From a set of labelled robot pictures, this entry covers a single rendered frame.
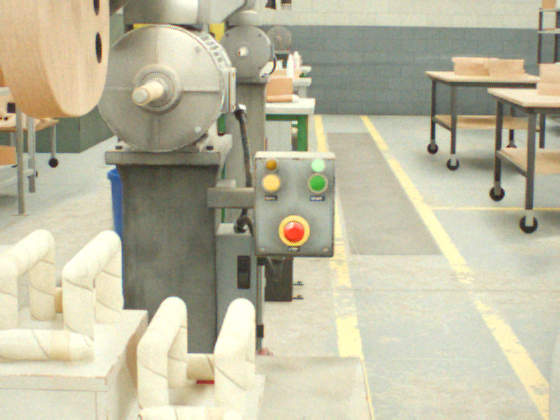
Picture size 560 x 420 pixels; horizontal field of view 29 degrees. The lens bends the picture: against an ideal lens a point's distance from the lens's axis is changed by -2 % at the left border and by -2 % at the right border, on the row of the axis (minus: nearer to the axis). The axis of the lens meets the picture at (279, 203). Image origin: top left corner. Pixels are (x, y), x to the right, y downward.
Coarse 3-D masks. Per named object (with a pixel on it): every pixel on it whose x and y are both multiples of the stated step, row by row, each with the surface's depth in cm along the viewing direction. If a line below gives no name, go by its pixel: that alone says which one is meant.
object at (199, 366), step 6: (192, 354) 134; (198, 354) 134; (204, 354) 134; (210, 354) 134; (192, 360) 133; (198, 360) 133; (204, 360) 133; (210, 360) 133; (192, 366) 133; (198, 366) 133; (204, 366) 133; (210, 366) 133; (192, 372) 133; (198, 372) 133; (204, 372) 133; (210, 372) 133; (192, 378) 134; (198, 378) 134; (204, 378) 134; (210, 378) 134
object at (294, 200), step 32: (256, 160) 216; (288, 160) 216; (256, 192) 217; (288, 192) 217; (320, 192) 217; (256, 224) 218; (320, 224) 218; (256, 256) 220; (288, 256) 219; (320, 256) 219
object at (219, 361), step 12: (216, 360) 115; (228, 360) 114; (240, 360) 115; (216, 372) 115; (228, 372) 114; (240, 372) 115; (216, 384) 115; (228, 384) 115; (240, 384) 115; (216, 396) 116; (228, 396) 115; (240, 396) 115; (228, 408) 115; (240, 408) 115
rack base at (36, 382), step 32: (128, 320) 133; (96, 352) 120; (128, 352) 124; (0, 384) 112; (32, 384) 112; (64, 384) 112; (96, 384) 111; (128, 384) 124; (0, 416) 112; (32, 416) 112; (64, 416) 112; (96, 416) 112
